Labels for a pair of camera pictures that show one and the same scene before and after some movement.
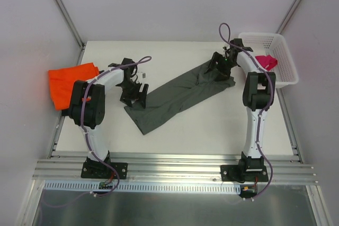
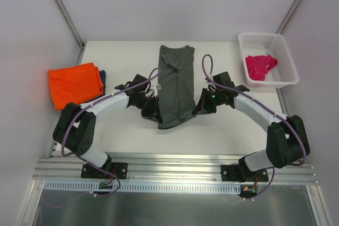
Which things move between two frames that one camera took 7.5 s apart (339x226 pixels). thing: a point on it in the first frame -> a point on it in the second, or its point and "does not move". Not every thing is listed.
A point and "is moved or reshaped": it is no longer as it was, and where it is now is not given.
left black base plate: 92,169 does not move
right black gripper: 220,65 -> 207,103
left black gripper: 135,91 -> 150,107
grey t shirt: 176,95 is moved or reshaped
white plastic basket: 275,45 does not move
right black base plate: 243,173 does not move
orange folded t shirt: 62,82 does not move
